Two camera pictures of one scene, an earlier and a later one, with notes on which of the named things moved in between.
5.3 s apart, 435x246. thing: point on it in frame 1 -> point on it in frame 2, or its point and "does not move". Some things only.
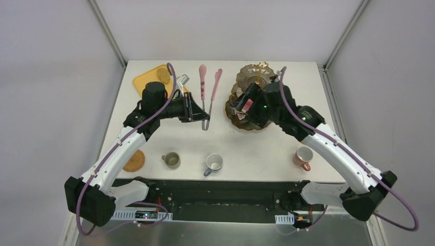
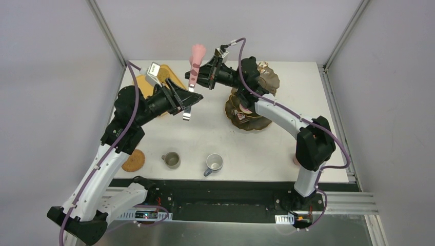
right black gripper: [247, 106] -> [215, 74]
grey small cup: [172, 160] does not move
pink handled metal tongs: [202, 68] -> [198, 52]
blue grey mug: [214, 162] does not move
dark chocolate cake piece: [241, 116] does not move
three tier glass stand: [260, 73] does not move
